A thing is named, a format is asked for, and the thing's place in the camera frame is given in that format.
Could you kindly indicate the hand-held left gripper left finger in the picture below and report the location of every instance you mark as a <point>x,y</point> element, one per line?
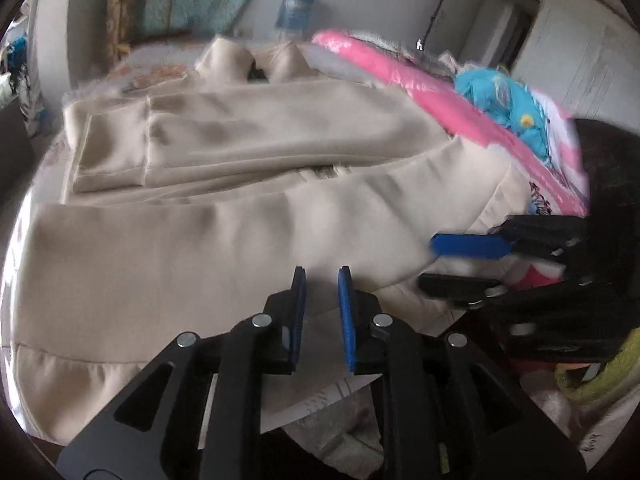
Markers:
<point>299,310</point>

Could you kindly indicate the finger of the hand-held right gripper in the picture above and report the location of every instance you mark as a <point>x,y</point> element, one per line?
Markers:
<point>465,246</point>
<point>455,287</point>

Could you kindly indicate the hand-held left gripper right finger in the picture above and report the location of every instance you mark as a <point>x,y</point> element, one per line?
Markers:
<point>347,320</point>

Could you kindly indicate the beige zip jacket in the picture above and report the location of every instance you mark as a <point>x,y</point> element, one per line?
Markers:
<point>200,235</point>

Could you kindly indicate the person's yellow-green fuzzy clothing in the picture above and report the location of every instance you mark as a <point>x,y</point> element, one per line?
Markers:
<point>600,380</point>

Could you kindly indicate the light blue garment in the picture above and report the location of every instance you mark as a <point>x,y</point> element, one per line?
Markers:
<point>500,100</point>

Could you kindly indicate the pink floral blanket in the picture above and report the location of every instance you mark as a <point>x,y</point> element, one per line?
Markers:
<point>400,75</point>

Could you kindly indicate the grey patterned cloth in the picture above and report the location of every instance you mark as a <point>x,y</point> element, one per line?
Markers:
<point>430,60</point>

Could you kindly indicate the white door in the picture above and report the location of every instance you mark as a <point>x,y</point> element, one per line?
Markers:
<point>575,45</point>

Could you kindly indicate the blue water jug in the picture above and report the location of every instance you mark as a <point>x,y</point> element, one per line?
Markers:
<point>296,7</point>

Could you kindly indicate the wooden chair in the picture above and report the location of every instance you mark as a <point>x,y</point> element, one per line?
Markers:
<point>145,25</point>

